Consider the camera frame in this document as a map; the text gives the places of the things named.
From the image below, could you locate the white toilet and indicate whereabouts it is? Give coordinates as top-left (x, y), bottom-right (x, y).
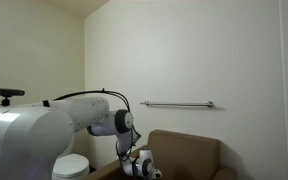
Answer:
top-left (52, 153), bottom-right (91, 180)

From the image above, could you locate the steel wall towel bar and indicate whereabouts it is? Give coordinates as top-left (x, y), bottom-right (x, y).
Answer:
top-left (139, 100), bottom-right (215, 109)

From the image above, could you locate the black stereo camera bar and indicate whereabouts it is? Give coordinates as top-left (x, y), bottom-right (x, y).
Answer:
top-left (0, 87), bottom-right (26, 108)

